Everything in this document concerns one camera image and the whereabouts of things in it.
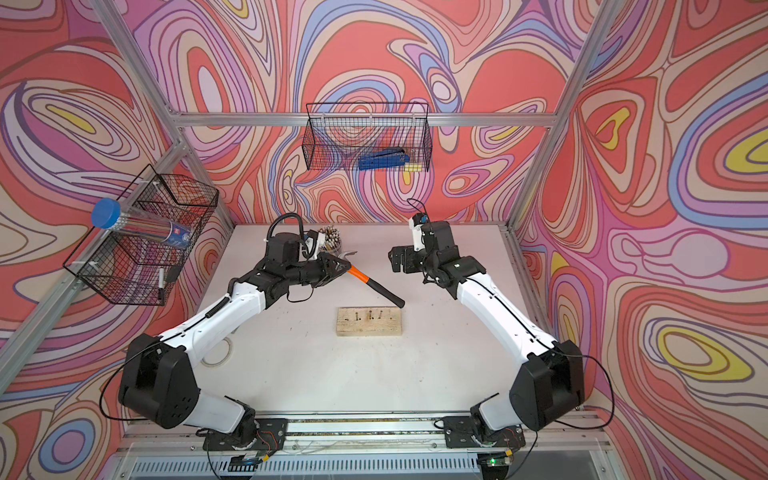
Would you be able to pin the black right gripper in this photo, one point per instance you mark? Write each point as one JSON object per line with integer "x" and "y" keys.
{"x": 407, "y": 252}

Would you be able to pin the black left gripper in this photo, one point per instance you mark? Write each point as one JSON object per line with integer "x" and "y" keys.
{"x": 326, "y": 271}

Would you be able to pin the claw hammer orange black handle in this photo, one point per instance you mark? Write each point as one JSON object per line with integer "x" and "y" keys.
{"x": 371, "y": 283}

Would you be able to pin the wooden block with nails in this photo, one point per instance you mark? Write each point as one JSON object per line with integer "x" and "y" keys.
{"x": 369, "y": 322}

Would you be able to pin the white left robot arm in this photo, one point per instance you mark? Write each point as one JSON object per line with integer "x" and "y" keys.
{"x": 158, "y": 380}

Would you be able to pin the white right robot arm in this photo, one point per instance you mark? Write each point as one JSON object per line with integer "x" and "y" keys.
{"x": 548, "y": 374}

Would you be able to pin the cup of coloured pencils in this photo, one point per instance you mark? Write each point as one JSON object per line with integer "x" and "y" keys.
{"x": 329, "y": 239}

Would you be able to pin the blue tool in basket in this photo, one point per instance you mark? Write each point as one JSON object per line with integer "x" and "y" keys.
{"x": 384, "y": 159}

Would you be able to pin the white tape roll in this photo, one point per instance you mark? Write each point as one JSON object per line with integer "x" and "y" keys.
{"x": 219, "y": 355}

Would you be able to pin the clear tube with blue cap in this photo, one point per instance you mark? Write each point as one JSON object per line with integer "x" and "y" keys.
{"x": 111, "y": 215}

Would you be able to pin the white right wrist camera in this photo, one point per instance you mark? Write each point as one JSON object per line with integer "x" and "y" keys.
{"x": 416, "y": 224}

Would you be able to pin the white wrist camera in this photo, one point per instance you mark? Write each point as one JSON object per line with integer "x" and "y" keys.
{"x": 309, "y": 244}
{"x": 416, "y": 224}

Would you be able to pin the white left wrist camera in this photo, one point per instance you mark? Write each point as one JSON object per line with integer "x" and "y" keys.
{"x": 309, "y": 244}

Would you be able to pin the black wire basket back wall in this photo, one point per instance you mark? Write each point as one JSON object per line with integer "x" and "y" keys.
{"x": 337, "y": 134}

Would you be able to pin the black wire basket wall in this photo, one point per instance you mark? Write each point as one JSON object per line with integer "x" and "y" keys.
{"x": 123, "y": 269}
{"x": 337, "y": 134}

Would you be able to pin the black wire basket left wall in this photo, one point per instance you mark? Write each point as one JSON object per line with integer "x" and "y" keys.
{"x": 123, "y": 269}

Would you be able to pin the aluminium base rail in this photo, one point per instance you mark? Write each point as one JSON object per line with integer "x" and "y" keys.
{"x": 369, "y": 446}

